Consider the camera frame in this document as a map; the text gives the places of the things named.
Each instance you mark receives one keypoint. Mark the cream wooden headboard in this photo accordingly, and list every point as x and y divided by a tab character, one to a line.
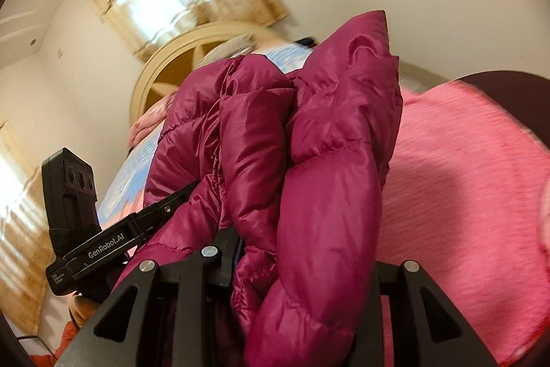
167	68

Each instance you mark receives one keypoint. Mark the striped pillow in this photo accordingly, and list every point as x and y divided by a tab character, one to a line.
234	47

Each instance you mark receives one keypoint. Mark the folded pink floral blanket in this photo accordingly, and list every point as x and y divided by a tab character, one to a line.
149	120

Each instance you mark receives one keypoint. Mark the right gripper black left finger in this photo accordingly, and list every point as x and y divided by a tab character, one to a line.
173	315

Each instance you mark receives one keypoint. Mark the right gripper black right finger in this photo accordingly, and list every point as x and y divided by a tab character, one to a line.
427	329

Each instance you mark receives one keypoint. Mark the magenta puffer jacket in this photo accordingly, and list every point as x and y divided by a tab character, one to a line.
296	163

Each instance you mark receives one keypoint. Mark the person's left hand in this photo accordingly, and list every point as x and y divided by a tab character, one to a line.
81	309

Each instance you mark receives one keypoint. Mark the beige side curtain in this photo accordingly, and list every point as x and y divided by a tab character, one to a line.
25	244

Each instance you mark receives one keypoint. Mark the blue and pink bedspread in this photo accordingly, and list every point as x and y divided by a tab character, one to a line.
463	198

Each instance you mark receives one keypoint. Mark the black camera box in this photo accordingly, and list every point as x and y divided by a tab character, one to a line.
70	201

